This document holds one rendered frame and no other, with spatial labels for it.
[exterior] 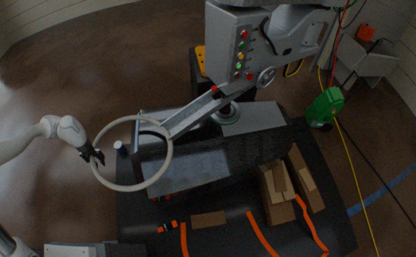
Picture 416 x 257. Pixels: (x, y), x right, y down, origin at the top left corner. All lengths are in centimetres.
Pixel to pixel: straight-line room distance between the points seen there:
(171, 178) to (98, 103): 195
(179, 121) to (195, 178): 38
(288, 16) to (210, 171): 104
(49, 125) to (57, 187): 159
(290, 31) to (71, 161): 252
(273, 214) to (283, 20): 152
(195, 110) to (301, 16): 82
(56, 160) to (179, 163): 190
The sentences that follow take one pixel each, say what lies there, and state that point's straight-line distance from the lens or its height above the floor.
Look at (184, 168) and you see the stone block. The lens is 117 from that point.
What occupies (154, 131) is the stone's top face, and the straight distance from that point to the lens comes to 120.
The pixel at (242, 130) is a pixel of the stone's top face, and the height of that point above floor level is 82.
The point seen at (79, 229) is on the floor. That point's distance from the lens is 220.
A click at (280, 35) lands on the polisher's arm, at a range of 101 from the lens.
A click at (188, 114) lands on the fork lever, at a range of 110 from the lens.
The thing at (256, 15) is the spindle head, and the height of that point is 154.
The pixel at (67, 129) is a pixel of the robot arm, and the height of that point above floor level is 124.
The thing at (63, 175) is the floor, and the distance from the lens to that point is 252.
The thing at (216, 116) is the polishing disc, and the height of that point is 85.
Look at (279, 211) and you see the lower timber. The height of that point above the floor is 15.
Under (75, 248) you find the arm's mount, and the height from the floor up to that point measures 88.
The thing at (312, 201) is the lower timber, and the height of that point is 13.
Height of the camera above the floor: 179
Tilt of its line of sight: 56 degrees down
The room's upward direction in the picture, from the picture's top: 2 degrees clockwise
